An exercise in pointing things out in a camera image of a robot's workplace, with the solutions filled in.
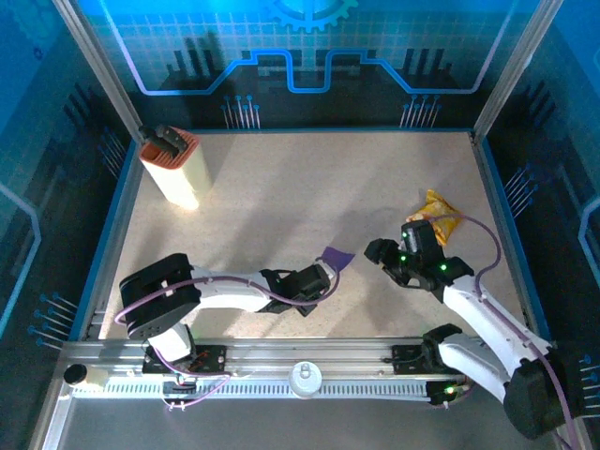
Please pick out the aluminium frame post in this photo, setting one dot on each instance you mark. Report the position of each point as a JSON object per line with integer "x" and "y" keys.
{"x": 103, "y": 70}
{"x": 514, "y": 70}

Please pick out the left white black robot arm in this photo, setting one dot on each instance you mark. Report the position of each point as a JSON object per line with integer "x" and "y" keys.
{"x": 225, "y": 293}

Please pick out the black controller box green light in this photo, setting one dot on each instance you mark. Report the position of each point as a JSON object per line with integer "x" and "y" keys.
{"x": 445, "y": 394}

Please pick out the small beige box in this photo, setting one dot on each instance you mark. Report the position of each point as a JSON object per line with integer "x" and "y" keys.
{"x": 96, "y": 377}

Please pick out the aluminium frame rail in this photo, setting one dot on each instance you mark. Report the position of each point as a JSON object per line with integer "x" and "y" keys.
{"x": 304, "y": 349}

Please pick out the white round cap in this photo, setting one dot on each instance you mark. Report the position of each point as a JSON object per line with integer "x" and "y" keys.
{"x": 304, "y": 382}

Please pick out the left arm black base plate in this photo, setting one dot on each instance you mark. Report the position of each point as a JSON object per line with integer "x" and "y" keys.
{"x": 213, "y": 358}

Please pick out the small circuit board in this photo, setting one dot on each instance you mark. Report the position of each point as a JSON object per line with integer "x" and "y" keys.
{"x": 180, "y": 380}

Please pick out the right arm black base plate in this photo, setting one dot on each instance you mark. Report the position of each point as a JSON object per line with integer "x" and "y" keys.
{"x": 403, "y": 358}

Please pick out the cream knife block orange top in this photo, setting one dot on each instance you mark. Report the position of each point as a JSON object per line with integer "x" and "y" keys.
{"x": 187, "y": 178}

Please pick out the black round knob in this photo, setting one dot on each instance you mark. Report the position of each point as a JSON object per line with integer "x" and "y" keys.
{"x": 76, "y": 375}

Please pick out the yellow snack bag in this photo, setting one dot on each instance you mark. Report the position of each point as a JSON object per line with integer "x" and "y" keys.
{"x": 440, "y": 204}

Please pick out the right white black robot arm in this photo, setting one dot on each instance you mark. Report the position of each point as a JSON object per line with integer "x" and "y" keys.
{"x": 492, "y": 323}

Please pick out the purple cloth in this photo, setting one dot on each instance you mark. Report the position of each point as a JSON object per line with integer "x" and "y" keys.
{"x": 341, "y": 257}

